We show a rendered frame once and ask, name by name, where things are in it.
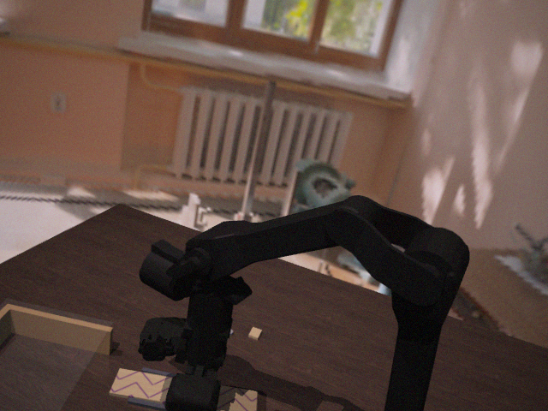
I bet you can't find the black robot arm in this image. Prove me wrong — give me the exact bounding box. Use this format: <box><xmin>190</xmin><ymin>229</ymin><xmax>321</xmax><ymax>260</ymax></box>
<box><xmin>138</xmin><ymin>195</ymin><xmax>470</xmax><ymax>411</ymax></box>

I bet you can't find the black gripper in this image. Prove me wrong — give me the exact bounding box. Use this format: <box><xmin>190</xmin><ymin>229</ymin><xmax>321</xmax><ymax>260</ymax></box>
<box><xmin>165</xmin><ymin>316</ymin><xmax>232</xmax><ymax>411</ymax></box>

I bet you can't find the tan square block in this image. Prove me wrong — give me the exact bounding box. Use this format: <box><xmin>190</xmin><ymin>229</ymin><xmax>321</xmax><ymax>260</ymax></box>
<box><xmin>248</xmin><ymin>327</ymin><xmax>262</xmax><ymax>340</ymax></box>

